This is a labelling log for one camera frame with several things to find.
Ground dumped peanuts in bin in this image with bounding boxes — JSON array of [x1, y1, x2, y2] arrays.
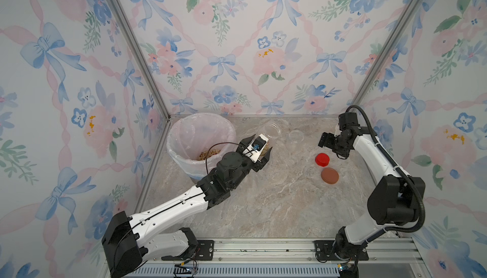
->
[[197, 148, 221, 161]]

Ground clear jar with orange lid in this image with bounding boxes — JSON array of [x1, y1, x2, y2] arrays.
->
[[288, 130, 304, 144]]

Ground aluminium corner post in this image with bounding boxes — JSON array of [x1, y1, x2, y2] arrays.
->
[[107, 0, 171, 123], [351, 0, 423, 106]]

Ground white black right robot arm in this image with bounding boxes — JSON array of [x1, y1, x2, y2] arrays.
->
[[318, 105, 426, 260]]

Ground clear jar with peanuts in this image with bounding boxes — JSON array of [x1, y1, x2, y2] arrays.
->
[[261, 119, 290, 151]]

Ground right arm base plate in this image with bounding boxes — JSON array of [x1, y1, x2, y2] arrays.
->
[[313, 240, 369, 262]]

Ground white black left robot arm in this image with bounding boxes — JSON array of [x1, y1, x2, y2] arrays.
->
[[101, 134, 272, 277]]

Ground orange jar lid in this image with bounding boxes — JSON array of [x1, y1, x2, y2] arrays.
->
[[320, 167, 339, 185]]

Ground aluminium corner post right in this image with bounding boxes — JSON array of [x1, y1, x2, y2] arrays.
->
[[351, 0, 423, 106]]

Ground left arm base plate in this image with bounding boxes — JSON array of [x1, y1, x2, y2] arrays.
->
[[161, 240, 215, 261]]

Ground black corrugated cable conduit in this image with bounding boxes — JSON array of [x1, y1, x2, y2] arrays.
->
[[345, 104, 426, 234]]

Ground pink trash bag liner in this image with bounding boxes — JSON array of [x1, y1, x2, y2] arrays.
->
[[166, 113, 237, 173]]

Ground thin black left cable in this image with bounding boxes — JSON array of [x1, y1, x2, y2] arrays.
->
[[205, 142, 248, 176]]

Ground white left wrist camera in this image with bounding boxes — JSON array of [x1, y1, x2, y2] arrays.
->
[[242, 134, 269, 163]]

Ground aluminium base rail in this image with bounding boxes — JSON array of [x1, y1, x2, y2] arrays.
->
[[130, 238, 432, 277]]

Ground red jar lid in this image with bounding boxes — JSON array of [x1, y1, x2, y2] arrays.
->
[[315, 153, 331, 167]]

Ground aluminium corner post left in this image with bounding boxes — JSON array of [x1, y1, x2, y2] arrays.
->
[[107, 0, 171, 123]]

